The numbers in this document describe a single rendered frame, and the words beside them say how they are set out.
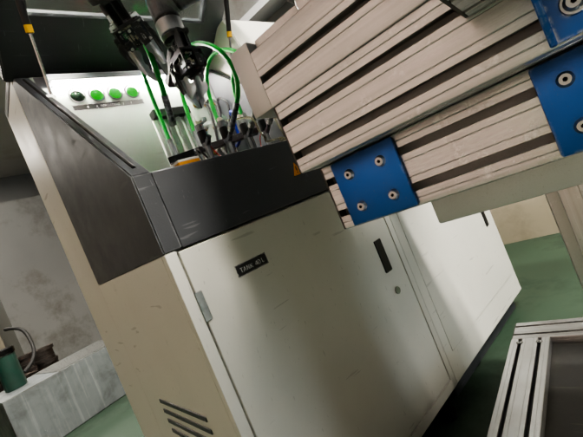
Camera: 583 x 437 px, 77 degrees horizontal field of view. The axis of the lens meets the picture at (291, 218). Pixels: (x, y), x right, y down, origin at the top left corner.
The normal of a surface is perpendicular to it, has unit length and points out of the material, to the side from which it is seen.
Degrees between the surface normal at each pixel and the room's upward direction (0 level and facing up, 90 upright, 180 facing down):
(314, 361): 90
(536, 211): 90
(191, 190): 90
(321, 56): 90
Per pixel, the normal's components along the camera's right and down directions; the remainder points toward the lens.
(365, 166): -0.59, 0.26
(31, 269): 0.71, -0.28
